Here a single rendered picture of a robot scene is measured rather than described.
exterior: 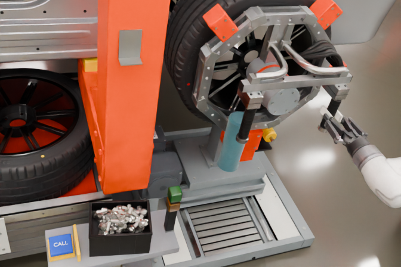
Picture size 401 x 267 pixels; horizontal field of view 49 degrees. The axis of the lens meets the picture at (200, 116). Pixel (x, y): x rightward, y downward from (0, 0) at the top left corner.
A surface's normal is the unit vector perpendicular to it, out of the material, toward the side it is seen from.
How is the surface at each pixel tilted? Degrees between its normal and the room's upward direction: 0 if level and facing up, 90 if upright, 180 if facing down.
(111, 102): 90
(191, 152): 0
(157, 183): 90
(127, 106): 90
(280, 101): 90
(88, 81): 0
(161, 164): 0
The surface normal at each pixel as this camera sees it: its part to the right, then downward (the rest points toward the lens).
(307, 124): 0.15, -0.75
